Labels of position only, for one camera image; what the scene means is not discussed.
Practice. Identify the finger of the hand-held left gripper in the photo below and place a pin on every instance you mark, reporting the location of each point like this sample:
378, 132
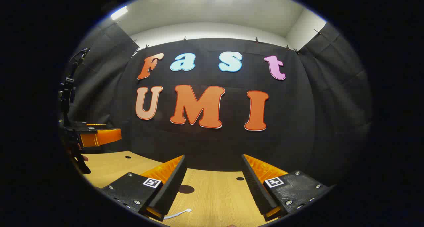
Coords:
102, 136
82, 124

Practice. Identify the black backdrop cloth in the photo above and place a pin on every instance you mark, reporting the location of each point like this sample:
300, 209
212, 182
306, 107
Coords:
291, 104

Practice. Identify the ceiling strip light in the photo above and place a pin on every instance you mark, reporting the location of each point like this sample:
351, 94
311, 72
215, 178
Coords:
118, 12

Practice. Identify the wooden desktop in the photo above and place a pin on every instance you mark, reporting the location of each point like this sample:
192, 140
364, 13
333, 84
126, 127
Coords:
215, 200

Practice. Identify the white toothbrush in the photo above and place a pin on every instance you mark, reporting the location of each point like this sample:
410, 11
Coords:
179, 213

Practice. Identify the dark round coaster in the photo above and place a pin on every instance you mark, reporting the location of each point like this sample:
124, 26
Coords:
186, 189

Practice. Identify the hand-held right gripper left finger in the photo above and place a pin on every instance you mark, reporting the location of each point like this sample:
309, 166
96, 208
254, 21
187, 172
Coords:
172, 184

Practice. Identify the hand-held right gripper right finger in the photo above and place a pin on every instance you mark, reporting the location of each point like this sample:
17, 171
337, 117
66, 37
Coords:
255, 187

